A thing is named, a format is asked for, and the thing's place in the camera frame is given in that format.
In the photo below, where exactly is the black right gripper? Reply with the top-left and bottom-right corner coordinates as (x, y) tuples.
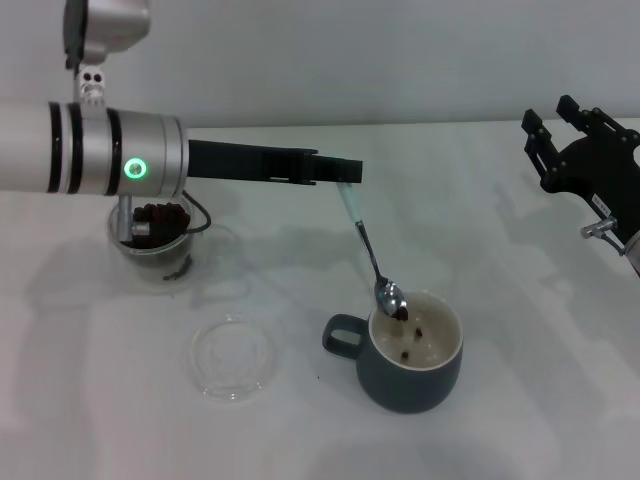
(520, 94), (640, 247)

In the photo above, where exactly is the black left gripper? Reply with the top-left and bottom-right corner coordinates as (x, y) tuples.
(187, 138), (365, 188)

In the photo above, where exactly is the blue handled metal spoon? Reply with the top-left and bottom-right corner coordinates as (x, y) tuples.
(337, 182), (409, 321)

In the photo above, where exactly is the clear glass cup with handle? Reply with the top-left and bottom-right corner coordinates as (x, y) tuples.
(104, 192), (242, 297)

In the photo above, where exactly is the clear glass saucer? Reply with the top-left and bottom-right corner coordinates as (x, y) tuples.
(189, 313), (280, 405)

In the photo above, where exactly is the dark teal ceramic mug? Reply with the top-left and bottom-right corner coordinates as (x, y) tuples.
(321, 292), (465, 415)

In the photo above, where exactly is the pile of coffee beans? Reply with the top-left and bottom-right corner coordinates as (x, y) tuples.
(130, 201), (192, 250)

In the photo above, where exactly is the silver right wrist cable plug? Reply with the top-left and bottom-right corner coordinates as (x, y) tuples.
(579, 216), (627, 257)

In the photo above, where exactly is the silver wrist cable plug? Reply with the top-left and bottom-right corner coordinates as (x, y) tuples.
(117, 192), (211, 246)
(579, 216), (627, 257)

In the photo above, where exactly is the silver left wrist cable plug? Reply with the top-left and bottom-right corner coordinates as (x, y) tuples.
(117, 192), (211, 246)

